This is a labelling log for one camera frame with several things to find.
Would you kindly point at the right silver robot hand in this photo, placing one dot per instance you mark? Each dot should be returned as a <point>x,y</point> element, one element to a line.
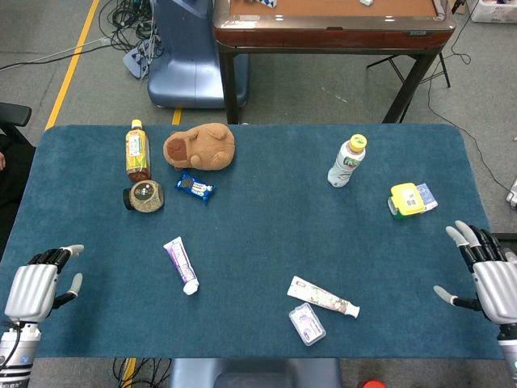
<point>494,283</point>

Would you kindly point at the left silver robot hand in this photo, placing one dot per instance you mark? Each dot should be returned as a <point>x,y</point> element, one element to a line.
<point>34,287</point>

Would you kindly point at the purple white tube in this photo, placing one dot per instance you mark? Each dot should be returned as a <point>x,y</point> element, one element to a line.
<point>179,260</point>

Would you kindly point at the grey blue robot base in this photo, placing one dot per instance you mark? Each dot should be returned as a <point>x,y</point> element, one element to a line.
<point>258,374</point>

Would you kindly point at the floral white tube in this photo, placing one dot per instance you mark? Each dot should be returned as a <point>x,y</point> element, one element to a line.
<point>319,298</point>

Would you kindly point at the white drink bottle yellow cap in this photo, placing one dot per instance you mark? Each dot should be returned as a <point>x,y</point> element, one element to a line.
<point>345,163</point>

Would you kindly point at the white device on floor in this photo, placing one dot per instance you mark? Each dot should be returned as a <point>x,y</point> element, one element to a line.
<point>512,198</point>

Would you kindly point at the small blue white card box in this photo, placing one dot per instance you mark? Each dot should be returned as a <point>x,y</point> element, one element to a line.
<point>429,196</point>

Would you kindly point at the yellow and green lidded box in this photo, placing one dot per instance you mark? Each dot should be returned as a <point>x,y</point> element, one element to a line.
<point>406,198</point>

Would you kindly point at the glass seed jar black lid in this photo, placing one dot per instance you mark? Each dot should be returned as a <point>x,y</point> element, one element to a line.
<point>145,196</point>

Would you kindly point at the red object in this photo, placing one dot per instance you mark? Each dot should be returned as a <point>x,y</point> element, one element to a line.
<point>373,384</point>

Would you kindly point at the tea bottle with yellow label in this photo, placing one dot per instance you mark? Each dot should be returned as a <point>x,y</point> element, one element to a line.
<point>137,153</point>

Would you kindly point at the black chair armrest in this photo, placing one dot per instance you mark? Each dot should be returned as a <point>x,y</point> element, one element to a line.
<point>14,113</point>

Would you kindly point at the blue cookie pack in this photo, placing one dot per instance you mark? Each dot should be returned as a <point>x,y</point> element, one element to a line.
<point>196,188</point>

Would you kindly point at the clear case with purple label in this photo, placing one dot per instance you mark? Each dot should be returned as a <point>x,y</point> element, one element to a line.
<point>307,324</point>

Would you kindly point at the black folding stand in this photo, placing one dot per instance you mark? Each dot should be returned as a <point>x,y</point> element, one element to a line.
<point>444,68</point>

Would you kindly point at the brown capybara plush toy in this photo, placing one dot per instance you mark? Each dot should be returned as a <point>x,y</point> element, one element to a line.
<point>206,145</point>

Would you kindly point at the blue carpet table mat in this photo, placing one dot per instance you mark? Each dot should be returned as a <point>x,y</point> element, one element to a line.
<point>262,242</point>

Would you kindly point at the blue power strip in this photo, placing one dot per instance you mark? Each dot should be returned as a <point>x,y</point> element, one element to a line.
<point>135,60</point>

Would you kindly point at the blue machine base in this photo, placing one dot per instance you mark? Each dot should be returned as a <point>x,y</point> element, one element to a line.
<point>190,72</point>

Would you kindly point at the white storage box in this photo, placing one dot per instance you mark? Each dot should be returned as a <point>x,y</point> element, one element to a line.
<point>497,12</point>

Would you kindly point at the brown wooden game table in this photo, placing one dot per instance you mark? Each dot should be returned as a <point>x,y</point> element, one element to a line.
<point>323,36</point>

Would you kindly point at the white tile on game table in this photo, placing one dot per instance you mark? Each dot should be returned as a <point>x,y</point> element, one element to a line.
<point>366,2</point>

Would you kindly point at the blue white checkered item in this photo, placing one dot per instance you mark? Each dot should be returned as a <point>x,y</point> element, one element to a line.
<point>266,2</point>

